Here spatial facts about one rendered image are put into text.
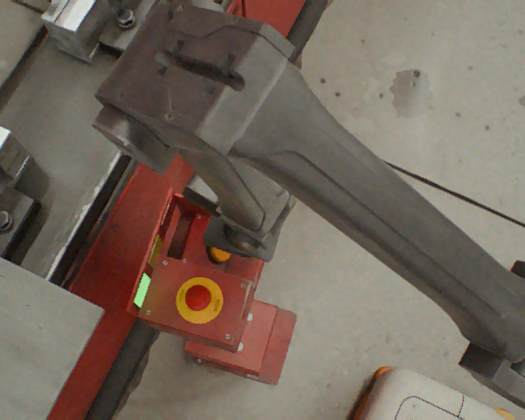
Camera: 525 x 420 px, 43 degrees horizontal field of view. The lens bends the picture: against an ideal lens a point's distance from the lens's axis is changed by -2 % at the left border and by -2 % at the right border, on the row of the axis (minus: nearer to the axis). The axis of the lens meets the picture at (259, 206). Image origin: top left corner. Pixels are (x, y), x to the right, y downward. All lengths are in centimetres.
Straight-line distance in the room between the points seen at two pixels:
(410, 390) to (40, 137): 95
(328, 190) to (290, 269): 145
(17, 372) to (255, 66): 58
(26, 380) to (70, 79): 49
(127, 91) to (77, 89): 69
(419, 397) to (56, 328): 93
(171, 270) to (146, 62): 68
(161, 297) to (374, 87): 120
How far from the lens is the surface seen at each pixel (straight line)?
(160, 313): 106
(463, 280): 49
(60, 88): 111
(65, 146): 107
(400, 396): 156
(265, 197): 69
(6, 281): 89
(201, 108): 37
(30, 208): 102
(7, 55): 227
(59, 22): 106
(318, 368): 182
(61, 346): 85
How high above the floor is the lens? 181
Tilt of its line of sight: 72 degrees down
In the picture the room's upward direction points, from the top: 4 degrees counter-clockwise
